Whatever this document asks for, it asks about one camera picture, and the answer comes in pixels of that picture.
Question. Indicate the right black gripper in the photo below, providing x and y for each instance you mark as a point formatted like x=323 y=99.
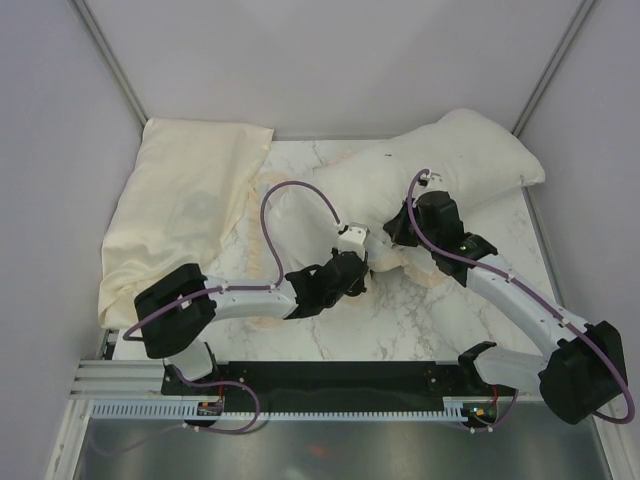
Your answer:
x=396 y=227

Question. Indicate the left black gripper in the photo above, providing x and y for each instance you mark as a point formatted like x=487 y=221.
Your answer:
x=358 y=285

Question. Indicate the white pillow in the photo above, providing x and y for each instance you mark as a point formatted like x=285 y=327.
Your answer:
x=469 y=156

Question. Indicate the white ruffled pillowcase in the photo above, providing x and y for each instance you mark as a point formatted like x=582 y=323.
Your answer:
x=299 y=218

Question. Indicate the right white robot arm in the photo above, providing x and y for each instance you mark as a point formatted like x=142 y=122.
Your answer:
x=580 y=367

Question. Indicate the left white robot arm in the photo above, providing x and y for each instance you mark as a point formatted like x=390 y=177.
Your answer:
x=173 y=312

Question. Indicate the cream yellow pillow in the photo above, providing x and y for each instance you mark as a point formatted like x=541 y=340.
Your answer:
x=187 y=192

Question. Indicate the shiny metal sheet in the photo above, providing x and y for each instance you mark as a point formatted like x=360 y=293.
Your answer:
x=530 y=445

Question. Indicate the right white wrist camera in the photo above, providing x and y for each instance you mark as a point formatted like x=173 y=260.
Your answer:
x=426 y=178

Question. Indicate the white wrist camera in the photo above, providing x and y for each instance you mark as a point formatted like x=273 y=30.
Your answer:
x=426 y=178
x=352 y=238

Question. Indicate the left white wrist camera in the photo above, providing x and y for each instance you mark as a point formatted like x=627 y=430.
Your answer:
x=352 y=238

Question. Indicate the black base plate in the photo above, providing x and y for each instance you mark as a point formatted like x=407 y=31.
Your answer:
x=355 y=385

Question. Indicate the white slotted cable duct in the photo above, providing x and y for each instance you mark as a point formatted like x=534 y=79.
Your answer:
x=191 y=410

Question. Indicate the aluminium frame rail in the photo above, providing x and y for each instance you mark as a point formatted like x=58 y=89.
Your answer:
x=120 y=377

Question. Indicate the right aluminium corner post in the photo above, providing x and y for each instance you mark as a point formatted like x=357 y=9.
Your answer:
x=569 y=38

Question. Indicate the aluminium corner post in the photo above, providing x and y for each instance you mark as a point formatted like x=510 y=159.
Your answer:
x=105 y=51
x=569 y=38

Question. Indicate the left aluminium corner post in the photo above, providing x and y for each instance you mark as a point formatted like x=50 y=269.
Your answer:
x=105 y=51

